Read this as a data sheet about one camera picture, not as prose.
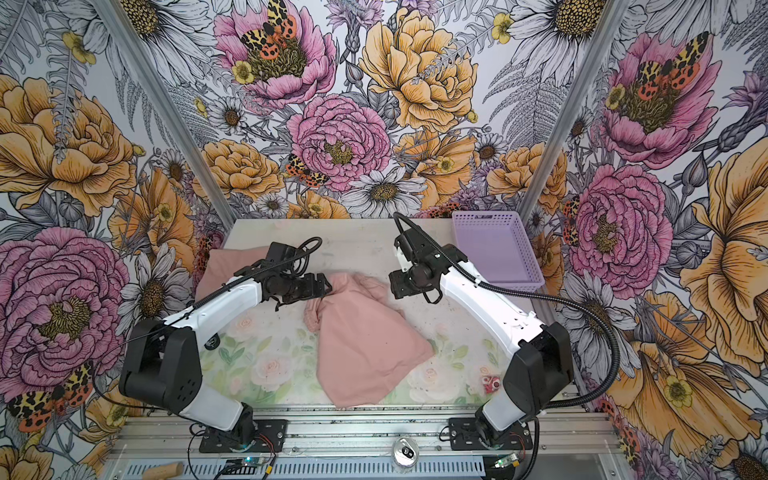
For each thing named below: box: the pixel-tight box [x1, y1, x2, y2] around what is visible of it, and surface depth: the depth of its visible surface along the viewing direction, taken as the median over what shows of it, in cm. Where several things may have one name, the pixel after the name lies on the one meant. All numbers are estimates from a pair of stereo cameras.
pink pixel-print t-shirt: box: [195, 246, 269, 301], surface depth 107 cm
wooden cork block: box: [142, 461, 183, 480], surface depth 70 cm
